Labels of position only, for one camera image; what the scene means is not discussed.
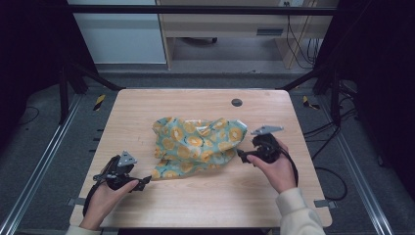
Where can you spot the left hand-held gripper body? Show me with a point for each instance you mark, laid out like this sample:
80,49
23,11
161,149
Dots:
114,178

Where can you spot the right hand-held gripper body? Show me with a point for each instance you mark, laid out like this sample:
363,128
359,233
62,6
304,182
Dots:
267,147

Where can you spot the teal cloth with orange print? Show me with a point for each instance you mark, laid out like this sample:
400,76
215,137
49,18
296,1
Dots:
195,147

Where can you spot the person's right hand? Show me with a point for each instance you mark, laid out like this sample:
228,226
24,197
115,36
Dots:
277,171

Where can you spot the person's left hand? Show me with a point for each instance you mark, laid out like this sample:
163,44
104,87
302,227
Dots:
104,204

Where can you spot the yellow black hazard tape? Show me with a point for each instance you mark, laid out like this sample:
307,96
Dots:
308,103
99,102

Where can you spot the black metal stand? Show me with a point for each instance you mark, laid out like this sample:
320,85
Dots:
334,98
65,94

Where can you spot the black curtain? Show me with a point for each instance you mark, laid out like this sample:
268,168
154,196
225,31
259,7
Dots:
29,49
378,81

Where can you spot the white cabinet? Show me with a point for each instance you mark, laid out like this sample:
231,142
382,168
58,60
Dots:
120,39

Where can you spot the grey table bracket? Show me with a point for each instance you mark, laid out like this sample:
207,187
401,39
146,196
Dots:
324,204
76,201

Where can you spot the aluminium floor rail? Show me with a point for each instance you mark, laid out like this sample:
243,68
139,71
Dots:
42,160
359,179

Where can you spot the black horizontal frame bar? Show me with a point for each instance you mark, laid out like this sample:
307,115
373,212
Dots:
195,10

